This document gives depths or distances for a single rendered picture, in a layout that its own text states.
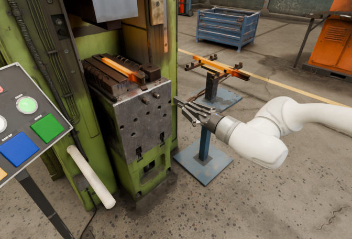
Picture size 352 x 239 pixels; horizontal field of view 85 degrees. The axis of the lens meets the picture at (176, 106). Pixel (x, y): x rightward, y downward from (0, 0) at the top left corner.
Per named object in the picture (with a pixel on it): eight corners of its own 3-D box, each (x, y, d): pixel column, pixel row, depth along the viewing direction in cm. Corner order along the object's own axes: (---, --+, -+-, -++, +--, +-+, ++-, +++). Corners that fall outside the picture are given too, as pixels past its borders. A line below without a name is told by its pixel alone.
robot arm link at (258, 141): (226, 153, 65) (246, 131, 72) (271, 183, 56) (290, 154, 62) (228, 132, 58) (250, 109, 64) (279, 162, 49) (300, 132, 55)
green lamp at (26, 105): (39, 109, 64) (33, 98, 61) (23, 115, 61) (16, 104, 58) (36, 105, 65) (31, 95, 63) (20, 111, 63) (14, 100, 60)
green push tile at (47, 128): (65, 129, 69) (50, 112, 66) (47, 143, 64) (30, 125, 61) (63, 130, 70) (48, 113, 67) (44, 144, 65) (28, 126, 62)
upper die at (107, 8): (138, 16, 89) (135, -8, 83) (97, 23, 77) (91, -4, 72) (96, 6, 113) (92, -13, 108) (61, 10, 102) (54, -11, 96)
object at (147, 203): (191, 185, 158) (192, 184, 158) (132, 242, 125) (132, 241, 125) (161, 158, 181) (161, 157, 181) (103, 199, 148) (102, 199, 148)
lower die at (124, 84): (145, 84, 109) (144, 71, 104) (113, 97, 98) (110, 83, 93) (109, 63, 134) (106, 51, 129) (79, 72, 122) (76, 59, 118)
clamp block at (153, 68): (161, 77, 116) (161, 67, 112) (150, 82, 111) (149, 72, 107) (149, 71, 123) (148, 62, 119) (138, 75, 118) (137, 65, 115)
